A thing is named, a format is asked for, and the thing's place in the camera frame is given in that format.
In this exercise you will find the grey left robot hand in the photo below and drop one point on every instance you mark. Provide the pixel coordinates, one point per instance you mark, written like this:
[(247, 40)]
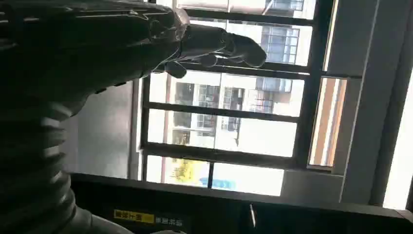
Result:
[(80, 42)]

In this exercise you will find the yellow-green tree outside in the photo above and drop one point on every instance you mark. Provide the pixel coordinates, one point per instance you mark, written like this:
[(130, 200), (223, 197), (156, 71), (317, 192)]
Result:
[(187, 171)]

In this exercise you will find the yellow black warning label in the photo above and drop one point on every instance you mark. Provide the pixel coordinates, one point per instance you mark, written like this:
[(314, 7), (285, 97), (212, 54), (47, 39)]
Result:
[(134, 215)]

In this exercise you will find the pale building outside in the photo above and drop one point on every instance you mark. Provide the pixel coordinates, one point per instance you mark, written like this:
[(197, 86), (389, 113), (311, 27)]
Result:
[(277, 97)]

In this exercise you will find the dark window frame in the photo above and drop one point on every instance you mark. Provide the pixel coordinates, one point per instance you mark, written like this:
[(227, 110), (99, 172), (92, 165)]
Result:
[(317, 48)]

